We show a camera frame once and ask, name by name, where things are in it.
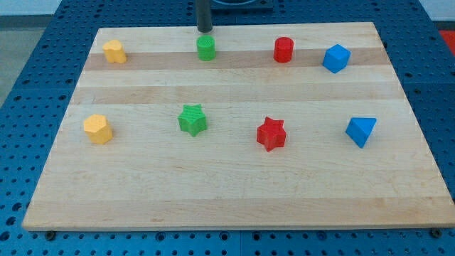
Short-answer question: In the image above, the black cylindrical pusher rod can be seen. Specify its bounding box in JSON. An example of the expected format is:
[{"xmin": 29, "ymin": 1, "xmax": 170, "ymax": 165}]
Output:
[{"xmin": 196, "ymin": 0, "xmax": 213, "ymax": 33}]

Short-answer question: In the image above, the green cylinder block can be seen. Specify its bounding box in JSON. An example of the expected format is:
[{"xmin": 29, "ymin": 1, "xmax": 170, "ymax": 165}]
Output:
[{"xmin": 196, "ymin": 35, "xmax": 216, "ymax": 61}]

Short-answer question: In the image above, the green star block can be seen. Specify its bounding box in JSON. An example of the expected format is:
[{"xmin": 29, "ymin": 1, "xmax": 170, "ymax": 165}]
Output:
[{"xmin": 178, "ymin": 104, "xmax": 207, "ymax": 137}]

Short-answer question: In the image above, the red star block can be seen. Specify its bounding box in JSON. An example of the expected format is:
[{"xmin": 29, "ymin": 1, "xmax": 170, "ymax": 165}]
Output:
[{"xmin": 257, "ymin": 117, "xmax": 287, "ymax": 151}]

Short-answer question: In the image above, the red cylinder block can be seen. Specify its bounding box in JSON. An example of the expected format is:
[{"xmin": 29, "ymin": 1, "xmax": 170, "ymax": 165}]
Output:
[{"xmin": 273, "ymin": 37, "xmax": 294, "ymax": 63}]

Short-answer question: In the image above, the yellow heart block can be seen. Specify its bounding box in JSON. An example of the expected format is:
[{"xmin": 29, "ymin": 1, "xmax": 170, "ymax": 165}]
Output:
[{"xmin": 102, "ymin": 39, "xmax": 127, "ymax": 63}]

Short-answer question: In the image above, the wooden board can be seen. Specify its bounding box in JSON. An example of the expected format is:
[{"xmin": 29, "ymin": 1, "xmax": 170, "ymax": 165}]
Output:
[{"xmin": 22, "ymin": 22, "xmax": 454, "ymax": 231}]

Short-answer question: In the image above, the blue cube block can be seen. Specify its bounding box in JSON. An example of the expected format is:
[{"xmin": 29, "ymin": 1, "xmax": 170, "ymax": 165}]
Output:
[{"xmin": 322, "ymin": 44, "xmax": 351, "ymax": 73}]

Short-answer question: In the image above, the yellow hexagon block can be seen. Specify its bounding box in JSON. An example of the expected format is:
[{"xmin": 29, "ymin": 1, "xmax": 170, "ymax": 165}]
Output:
[{"xmin": 83, "ymin": 114, "xmax": 113, "ymax": 144}]

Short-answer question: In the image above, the blue triangle block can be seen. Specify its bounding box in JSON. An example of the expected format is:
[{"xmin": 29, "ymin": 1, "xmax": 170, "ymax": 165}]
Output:
[{"xmin": 346, "ymin": 117, "xmax": 377, "ymax": 148}]

